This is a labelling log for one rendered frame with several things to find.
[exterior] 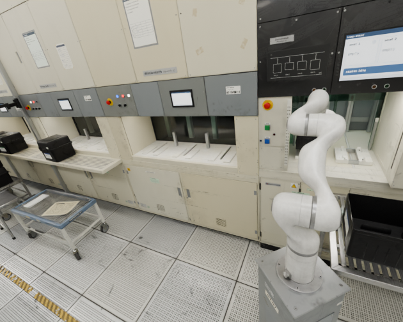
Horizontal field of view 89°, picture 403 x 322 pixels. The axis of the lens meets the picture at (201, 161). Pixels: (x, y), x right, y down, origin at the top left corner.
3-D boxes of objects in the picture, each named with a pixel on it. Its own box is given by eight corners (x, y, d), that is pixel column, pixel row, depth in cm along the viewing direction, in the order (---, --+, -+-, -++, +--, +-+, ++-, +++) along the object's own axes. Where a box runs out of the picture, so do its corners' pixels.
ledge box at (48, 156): (43, 161, 255) (32, 141, 243) (65, 151, 275) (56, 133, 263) (55, 163, 240) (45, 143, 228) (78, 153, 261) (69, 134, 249)
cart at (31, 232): (26, 240, 250) (4, 209, 228) (65, 211, 290) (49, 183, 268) (79, 262, 209) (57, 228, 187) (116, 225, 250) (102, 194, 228)
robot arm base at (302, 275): (296, 301, 83) (299, 273, 75) (268, 262, 100) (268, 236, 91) (333, 283, 88) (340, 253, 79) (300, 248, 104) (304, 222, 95)
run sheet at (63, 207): (39, 216, 211) (38, 215, 210) (56, 201, 231) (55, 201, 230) (66, 215, 206) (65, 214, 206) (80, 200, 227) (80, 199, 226)
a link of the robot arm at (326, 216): (290, 227, 82) (338, 237, 75) (289, 220, 72) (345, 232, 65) (303, 123, 100) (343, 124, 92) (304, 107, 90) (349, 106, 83)
